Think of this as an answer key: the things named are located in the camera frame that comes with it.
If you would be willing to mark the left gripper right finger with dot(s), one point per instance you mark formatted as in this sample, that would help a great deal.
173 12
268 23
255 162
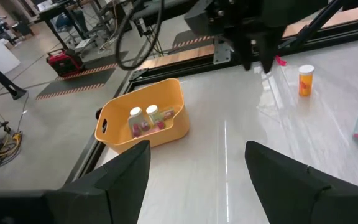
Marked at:
284 193

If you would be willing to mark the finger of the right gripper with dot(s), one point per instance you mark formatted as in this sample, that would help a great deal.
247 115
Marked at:
269 46
245 49

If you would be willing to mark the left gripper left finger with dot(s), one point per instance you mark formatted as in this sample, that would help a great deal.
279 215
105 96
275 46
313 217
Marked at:
120 196

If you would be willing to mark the small clear bottle white cap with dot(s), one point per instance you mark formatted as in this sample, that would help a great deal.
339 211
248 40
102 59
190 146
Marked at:
152 112

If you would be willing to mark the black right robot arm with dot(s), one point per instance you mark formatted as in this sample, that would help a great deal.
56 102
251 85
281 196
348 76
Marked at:
294 12

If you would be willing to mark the orange medicine bottle white cap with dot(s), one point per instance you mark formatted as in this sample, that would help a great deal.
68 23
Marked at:
305 84

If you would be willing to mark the yellow plastic bin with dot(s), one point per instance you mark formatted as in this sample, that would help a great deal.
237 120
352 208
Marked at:
169 93

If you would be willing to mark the red clip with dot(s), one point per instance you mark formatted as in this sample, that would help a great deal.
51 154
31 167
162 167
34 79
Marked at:
280 60

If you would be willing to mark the dark hazard-striped floor mat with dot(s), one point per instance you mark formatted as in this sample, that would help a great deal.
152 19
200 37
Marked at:
73 82
194 41

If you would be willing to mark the grey metal workbench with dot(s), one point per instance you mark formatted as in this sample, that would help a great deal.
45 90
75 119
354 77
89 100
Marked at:
110 18

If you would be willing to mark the red and black generator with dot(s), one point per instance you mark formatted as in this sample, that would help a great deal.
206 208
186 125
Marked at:
64 63

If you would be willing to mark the black desk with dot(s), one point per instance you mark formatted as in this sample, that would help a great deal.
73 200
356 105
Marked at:
53 7

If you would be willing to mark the grey metal bracket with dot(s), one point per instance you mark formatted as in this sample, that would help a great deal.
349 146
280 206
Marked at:
222 53

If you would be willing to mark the black aluminium table frame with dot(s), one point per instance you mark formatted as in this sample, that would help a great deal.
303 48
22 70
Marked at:
182 70

